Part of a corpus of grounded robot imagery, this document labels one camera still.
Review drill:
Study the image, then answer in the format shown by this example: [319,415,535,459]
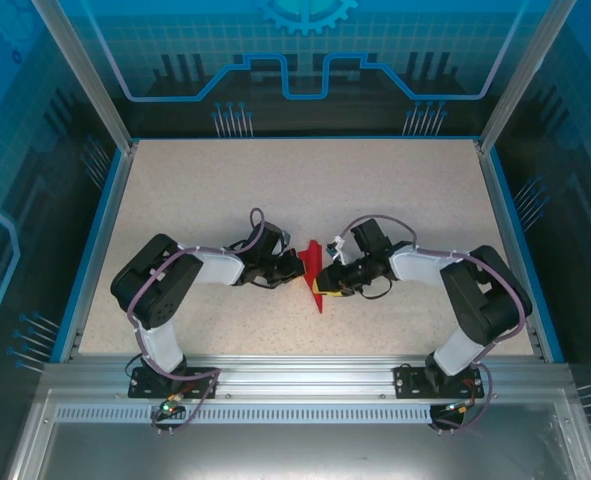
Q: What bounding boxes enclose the cable connector with green light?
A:
[158,393,185,417]
[444,398,478,416]

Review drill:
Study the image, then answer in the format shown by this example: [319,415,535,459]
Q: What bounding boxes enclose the aluminium mounting rail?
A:
[42,353,574,401]

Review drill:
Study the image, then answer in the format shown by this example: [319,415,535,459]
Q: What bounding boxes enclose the aluminium side rail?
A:
[474,139,552,364]
[57,141,140,364]

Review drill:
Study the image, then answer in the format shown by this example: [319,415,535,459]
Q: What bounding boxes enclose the slotted grey cable duct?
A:
[54,405,439,425]

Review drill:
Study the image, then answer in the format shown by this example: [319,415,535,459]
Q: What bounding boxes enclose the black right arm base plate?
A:
[393,364,486,400]

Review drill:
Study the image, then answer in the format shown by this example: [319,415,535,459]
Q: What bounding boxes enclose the aluminium frame post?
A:
[30,0,140,154]
[476,0,579,155]

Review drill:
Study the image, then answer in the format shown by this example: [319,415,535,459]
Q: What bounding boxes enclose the grey metal sheet panel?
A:
[4,388,591,480]

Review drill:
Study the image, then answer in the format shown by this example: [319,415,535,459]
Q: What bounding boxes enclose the blue table edge strip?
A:
[48,147,122,364]
[129,133,482,142]
[488,147,567,364]

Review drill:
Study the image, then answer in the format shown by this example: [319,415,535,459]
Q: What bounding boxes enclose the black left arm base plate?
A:
[127,366,221,400]

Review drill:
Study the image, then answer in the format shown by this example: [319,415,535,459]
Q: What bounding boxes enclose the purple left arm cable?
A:
[126,206,266,436]

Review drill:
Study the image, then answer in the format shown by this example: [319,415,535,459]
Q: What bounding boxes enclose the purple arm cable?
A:
[335,213,526,431]
[126,206,266,436]

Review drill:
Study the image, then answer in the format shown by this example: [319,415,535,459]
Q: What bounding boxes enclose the red paper sheet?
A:
[297,239,329,315]

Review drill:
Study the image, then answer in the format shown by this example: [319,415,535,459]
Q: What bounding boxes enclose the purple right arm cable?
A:
[335,213,526,431]

